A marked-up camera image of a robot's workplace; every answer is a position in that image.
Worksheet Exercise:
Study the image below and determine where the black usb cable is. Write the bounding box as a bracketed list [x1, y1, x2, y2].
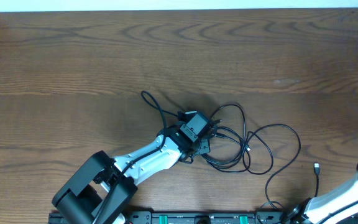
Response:
[201, 103, 275, 175]
[246, 123, 321, 212]

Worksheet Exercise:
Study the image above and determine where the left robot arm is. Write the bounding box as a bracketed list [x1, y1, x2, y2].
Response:
[52, 111, 216, 223]

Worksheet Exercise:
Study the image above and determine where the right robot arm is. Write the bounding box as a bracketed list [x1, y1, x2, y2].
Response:
[280, 164, 358, 224]

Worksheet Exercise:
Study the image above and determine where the left camera black cable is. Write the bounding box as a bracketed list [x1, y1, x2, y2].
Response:
[91, 90, 183, 224]

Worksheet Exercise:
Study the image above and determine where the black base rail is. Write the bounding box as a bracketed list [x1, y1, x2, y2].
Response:
[48, 210, 358, 224]

